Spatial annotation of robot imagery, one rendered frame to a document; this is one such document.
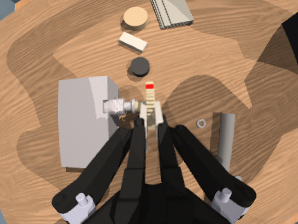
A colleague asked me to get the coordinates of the beige gear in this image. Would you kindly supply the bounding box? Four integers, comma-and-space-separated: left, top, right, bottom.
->
124, 82, 155, 130

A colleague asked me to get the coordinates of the beige round disc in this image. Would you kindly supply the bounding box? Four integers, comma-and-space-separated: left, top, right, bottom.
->
124, 7, 148, 31

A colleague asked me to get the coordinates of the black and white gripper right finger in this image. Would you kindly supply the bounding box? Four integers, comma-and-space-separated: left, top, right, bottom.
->
155, 101, 257, 224

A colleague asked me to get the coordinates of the grey metal rod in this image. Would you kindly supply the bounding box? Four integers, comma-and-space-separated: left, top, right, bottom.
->
217, 113, 235, 172

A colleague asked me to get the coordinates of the dark grey cylinder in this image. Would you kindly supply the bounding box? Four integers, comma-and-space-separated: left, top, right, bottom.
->
130, 57, 150, 77

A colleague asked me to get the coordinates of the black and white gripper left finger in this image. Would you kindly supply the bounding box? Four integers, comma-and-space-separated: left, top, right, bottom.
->
51, 102, 147, 224

